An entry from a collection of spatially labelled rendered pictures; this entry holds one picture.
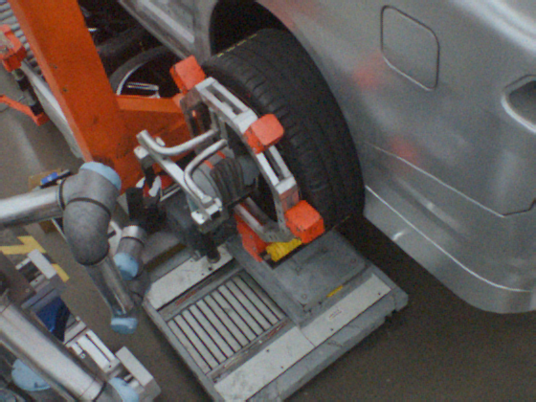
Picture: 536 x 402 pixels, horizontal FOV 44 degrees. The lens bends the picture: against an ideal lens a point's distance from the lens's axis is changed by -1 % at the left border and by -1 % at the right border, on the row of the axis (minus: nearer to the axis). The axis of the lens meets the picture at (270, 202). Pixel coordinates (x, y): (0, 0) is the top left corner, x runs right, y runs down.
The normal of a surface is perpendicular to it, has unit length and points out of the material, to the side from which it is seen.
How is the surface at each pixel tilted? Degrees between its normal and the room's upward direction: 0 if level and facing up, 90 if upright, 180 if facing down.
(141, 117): 90
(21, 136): 0
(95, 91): 90
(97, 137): 90
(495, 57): 81
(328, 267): 0
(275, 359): 0
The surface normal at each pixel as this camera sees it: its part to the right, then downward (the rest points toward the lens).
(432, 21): -0.80, 0.43
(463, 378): -0.13, -0.64
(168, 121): 0.59, 0.57
